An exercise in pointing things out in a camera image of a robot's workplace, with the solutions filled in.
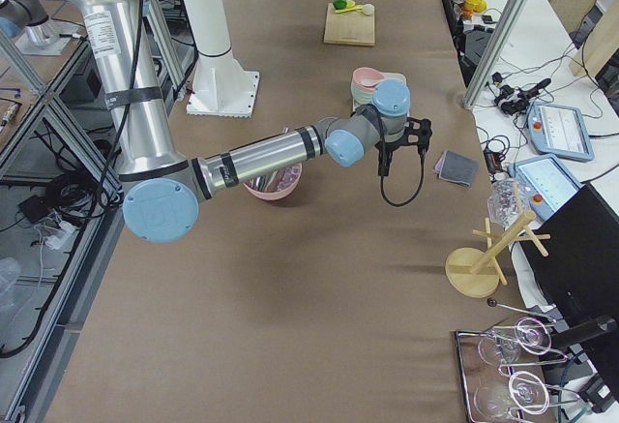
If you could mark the upper teach pendant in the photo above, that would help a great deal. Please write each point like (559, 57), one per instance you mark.
(559, 130)

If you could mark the black monitor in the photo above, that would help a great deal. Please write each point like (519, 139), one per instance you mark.
(580, 273)

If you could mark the green bowl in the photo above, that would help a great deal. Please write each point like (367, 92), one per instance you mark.
(360, 94)

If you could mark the lower wine glass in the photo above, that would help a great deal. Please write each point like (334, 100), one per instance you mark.
(514, 398)

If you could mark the upper wine glass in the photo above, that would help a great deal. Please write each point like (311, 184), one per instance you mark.
(503, 344)

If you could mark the beige square plate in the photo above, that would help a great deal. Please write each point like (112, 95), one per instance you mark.
(397, 76)

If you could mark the teach pendant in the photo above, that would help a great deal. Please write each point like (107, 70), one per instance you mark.
(548, 183)
(559, 130)

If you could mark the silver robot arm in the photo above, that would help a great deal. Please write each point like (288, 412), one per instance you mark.
(163, 188)

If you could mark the wine glass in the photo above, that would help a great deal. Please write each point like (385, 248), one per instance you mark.
(514, 398)
(503, 344)

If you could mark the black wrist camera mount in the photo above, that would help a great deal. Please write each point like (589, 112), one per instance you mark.
(416, 132)

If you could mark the pink bowl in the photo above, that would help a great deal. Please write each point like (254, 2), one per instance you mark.
(366, 78)

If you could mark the aluminium frame post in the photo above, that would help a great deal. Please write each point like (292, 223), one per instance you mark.
(498, 39)

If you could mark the yellow cup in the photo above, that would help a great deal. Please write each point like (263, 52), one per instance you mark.
(474, 6)

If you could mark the green toy lime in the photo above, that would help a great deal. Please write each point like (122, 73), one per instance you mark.
(339, 4)

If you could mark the wooden cup tree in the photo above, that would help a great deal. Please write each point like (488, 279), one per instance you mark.
(477, 273)

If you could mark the grey folded cloth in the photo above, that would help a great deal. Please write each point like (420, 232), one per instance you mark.
(456, 168)

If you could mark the white toy steamed bun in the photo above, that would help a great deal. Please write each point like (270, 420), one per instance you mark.
(368, 9)

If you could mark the pink basket with utensils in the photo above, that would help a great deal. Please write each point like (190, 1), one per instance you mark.
(277, 185)

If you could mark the metal glass rack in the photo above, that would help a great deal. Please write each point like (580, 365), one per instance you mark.
(500, 371)

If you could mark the lower teach pendant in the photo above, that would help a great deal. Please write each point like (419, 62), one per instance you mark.
(548, 183)

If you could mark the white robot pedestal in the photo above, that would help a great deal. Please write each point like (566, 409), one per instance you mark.
(220, 85)

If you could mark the clear plastic bag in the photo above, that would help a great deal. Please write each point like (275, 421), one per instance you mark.
(507, 201)

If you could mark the bamboo cutting board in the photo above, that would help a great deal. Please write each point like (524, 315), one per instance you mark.
(353, 28)

